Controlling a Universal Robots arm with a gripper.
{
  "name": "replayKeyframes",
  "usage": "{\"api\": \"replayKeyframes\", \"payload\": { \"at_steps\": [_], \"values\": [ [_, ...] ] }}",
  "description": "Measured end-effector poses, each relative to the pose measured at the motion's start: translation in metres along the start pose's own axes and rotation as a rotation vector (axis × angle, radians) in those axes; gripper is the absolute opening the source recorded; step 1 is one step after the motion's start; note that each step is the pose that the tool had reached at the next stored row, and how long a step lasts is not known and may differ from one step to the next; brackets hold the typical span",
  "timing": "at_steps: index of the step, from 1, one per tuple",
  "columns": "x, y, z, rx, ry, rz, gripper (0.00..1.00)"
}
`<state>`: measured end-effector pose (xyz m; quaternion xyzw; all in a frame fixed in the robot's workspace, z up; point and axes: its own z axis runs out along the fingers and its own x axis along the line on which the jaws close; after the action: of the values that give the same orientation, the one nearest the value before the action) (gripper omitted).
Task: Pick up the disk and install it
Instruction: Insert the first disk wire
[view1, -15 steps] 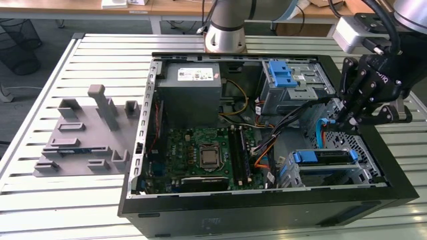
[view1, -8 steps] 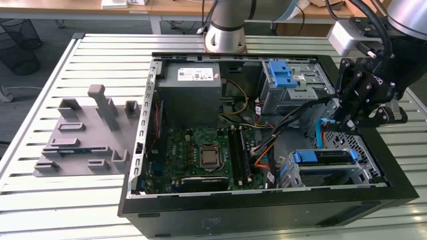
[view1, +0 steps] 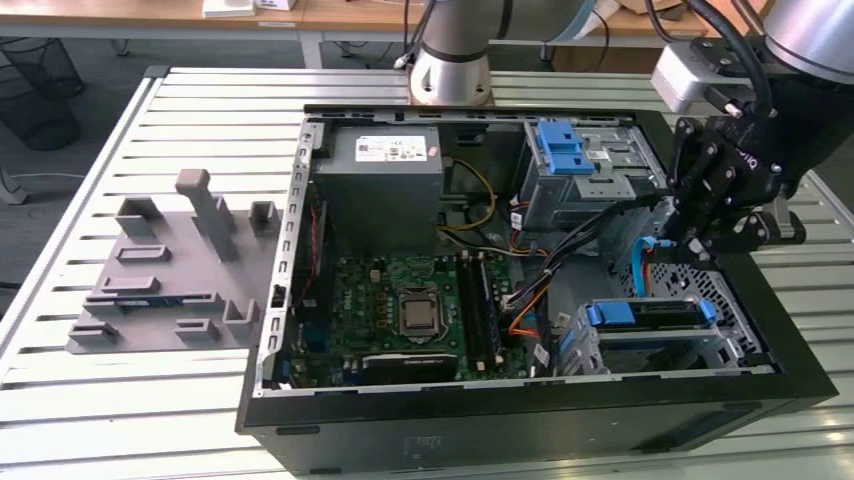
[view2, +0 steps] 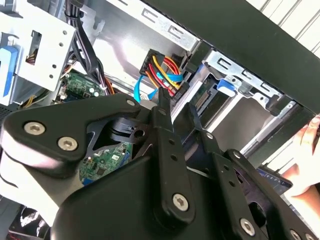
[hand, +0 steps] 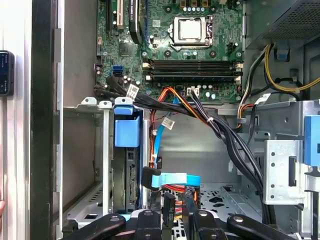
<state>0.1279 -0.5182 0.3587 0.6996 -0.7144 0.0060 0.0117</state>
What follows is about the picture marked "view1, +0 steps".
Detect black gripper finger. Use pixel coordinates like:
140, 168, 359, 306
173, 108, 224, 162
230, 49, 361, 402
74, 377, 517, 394
685, 207, 807, 262
659, 117, 740, 246

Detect blue wire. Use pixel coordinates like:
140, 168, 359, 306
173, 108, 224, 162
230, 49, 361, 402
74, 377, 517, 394
628, 234, 675, 301

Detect hard disk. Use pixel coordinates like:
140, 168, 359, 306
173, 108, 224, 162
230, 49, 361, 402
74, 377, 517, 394
557, 298, 720, 374

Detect silver disk bay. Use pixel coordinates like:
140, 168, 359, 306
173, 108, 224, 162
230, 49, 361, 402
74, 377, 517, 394
556, 297, 779, 376

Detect silver drive cage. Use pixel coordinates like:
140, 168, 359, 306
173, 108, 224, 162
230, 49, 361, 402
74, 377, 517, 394
519, 118, 672, 231

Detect blue drive latch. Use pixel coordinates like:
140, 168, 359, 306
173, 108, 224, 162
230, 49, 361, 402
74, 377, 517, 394
535, 122, 600, 175

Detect brown cardboard piece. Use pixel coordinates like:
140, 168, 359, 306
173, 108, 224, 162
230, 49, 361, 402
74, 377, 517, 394
616, 0, 688, 21

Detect black RAM stick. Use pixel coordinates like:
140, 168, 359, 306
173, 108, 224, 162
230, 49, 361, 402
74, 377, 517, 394
476, 252, 507, 367
457, 252, 489, 370

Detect green motherboard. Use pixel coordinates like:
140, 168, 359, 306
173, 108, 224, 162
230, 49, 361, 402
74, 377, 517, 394
285, 252, 535, 389

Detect grey power supply unit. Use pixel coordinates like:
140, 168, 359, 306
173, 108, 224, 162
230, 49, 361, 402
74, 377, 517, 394
311, 124, 447, 256

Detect silver CPU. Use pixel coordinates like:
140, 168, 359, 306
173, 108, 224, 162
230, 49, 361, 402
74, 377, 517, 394
397, 298, 436, 331

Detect CPU socket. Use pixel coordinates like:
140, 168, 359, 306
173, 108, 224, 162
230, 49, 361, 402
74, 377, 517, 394
393, 284, 447, 345

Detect black PC case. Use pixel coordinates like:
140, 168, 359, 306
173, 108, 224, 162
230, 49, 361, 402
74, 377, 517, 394
232, 102, 840, 476

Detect black graphics card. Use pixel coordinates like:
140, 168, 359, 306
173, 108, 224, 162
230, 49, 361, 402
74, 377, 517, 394
343, 351, 461, 386

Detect wooden desk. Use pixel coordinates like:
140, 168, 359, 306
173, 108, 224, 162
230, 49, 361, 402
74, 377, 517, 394
0, 0, 708, 76

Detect grey parts rack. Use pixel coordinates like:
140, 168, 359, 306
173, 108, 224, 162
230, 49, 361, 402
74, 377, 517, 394
65, 168, 285, 357

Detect black mesh bin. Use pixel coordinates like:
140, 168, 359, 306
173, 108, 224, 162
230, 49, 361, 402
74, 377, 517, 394
0, 37, 85, 151

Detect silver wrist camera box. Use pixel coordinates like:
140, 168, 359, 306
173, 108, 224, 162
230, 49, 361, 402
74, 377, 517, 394
649, 42, 728, 114

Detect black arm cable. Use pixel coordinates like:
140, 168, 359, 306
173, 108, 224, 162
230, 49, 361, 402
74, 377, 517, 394
685, 0, 779, 119

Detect black cable bundle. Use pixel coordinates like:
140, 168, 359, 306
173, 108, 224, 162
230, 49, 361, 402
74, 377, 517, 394
516, 194, 668, 311

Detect yellow wire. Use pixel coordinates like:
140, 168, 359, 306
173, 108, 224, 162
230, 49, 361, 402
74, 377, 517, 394
436, 158, 499, 234

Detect orange wires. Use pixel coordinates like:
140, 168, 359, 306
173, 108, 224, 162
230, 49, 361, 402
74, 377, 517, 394
507, 294, 543, 341

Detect red black twisted wire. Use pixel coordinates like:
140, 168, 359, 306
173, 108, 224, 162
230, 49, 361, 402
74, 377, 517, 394
297, 199, 328, 307

